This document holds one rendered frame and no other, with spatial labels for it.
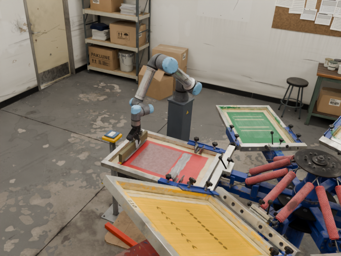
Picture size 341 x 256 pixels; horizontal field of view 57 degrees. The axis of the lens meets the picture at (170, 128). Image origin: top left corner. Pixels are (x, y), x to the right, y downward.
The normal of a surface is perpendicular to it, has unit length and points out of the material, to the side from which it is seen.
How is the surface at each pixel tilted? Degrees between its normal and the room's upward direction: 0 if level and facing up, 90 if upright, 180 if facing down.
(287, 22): 90
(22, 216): 0
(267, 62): 90
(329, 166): 0
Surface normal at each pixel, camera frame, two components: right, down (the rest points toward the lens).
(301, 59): -0.41, 0.44
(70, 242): 0.05, -0.87
